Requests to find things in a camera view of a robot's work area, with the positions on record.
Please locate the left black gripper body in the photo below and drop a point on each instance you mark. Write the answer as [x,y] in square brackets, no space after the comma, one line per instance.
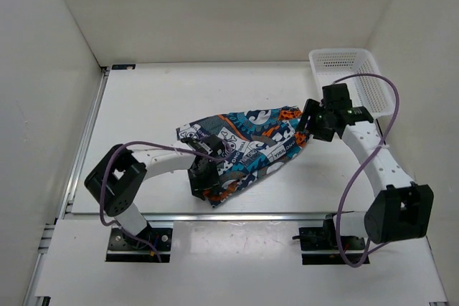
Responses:
[206,176]

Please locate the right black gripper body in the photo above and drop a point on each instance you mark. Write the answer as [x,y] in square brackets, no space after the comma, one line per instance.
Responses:
[322,120]

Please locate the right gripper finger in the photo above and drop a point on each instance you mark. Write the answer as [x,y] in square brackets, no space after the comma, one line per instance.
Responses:
[308,120]
[323,134]

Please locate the colourful patterned shorts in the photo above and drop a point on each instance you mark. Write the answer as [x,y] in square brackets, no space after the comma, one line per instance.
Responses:
[261,142]

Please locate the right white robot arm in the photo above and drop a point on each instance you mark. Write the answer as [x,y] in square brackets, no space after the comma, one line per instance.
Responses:
[401,208]

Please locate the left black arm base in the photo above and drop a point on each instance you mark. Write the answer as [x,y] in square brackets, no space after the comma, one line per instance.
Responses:
[154,246]

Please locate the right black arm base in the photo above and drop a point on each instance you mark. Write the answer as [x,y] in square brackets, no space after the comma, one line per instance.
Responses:
[319,246]

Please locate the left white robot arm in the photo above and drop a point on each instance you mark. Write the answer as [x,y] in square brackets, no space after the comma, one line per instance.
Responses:
[116,179]

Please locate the white perforated plastic basket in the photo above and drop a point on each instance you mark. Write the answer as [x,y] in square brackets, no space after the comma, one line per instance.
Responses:
[329,65]

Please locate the aluminium front rail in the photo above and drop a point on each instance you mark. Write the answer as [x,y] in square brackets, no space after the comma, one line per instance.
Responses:
[168,217]

